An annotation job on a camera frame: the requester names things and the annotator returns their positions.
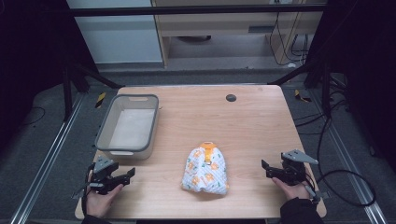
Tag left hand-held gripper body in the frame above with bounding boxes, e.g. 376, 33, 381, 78
72, 155, 126, 201

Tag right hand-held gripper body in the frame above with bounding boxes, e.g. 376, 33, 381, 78
272, 148, 331, 203

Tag person's right hand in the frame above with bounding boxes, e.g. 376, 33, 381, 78
271, 176, 313, 202

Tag person's left hand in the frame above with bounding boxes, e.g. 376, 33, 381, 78
85, 170, 124, 219

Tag white bin with grey rim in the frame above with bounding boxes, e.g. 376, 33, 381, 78
93, 93, 161, 161

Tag yellow black tape marker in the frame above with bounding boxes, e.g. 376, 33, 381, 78
94, 91, 107, 110
293, 89, 313, 104

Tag black metal stand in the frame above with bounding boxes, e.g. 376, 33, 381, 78
61, 60, 126, 123
268, 57, 335, 119

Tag dark curtain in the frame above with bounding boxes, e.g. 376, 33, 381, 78
0, 0, 97, 153
306, 0, 396, 175

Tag white cabinet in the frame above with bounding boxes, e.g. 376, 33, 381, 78
65, 0, 164, 65

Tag light wooden desk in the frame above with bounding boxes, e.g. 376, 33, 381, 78
150, 0, 329, 69

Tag black horizontal bar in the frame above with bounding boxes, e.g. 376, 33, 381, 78
65, 4, 328, 18

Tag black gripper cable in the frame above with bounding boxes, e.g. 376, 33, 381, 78
81, 162, 95, 217
303, 116, 377, 208

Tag aluminium floor rail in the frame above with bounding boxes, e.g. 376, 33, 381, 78
307, 88, 389, 224
9, 92, 87, 224

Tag white patterned cloth orange strap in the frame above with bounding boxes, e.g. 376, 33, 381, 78
180, 141, 231, 196

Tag thin black floor cable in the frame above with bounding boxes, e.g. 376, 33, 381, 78
18, 105, 47, 128

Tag black hanging cables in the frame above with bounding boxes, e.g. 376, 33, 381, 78
268, 11, 311, 67

